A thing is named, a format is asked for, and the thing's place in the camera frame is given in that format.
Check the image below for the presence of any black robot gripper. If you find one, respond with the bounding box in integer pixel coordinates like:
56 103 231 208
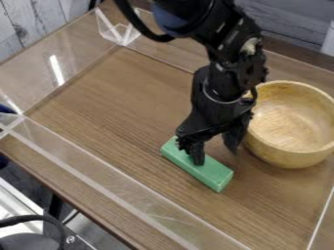
176 85 255 166

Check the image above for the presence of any green rectangular block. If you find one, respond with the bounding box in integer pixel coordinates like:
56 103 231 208
160 137 234 193

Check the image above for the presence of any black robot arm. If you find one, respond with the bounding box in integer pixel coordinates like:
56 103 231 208
114 0 267 166

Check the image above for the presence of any light wooden bowl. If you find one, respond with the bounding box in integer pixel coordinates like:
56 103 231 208
246 80 334 169

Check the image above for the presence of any blue object at left edge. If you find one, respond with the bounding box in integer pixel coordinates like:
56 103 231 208
0 104 16 114

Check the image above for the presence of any clear acrylic front wall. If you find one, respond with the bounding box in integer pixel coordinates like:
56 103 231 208
0 96 253 250

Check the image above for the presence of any clear acrylic corner bracket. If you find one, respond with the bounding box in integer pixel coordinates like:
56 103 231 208
94 7 140 46

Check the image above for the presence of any black cable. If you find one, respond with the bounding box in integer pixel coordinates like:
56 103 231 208
0 214 66 250

